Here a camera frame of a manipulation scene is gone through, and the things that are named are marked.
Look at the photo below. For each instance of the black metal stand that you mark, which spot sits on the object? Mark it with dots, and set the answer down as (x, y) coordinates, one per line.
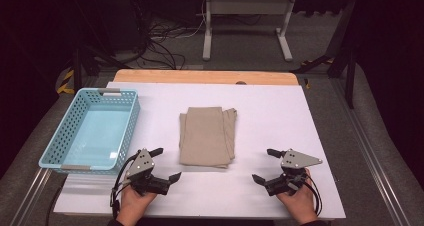
(348, 69)
(78, 66)

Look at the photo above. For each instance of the person's right hand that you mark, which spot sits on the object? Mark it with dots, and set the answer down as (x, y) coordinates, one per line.
(300, 202)

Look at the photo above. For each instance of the white metal stand frame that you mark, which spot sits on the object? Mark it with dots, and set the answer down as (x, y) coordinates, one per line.
(246, 6)

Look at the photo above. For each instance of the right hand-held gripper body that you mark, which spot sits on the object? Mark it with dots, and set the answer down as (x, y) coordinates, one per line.
(295, 161)

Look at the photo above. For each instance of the person's left hand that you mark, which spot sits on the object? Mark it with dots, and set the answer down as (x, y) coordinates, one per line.
(133, 202)

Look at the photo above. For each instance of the white table board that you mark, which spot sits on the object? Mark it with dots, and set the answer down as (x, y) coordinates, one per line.
(266, 119)

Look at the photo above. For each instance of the light blue plastic basket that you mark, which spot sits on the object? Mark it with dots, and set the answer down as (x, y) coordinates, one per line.
(96, 129)

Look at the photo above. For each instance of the aluminium floor rail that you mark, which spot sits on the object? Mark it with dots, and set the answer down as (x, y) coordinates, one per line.
(370, 152)
(30, 199)

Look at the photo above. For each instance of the yellow black hazard tape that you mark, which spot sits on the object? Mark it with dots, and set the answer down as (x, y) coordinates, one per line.
(315, 62)
(65, 82)

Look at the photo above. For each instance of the beige pants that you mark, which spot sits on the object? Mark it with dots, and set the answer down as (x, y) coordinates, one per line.
(205, 136)

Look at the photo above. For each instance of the wooden table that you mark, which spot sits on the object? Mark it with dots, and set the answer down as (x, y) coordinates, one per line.
(200, 76)

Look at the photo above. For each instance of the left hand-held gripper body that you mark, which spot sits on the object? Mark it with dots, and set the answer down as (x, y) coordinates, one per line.
(141, 164)

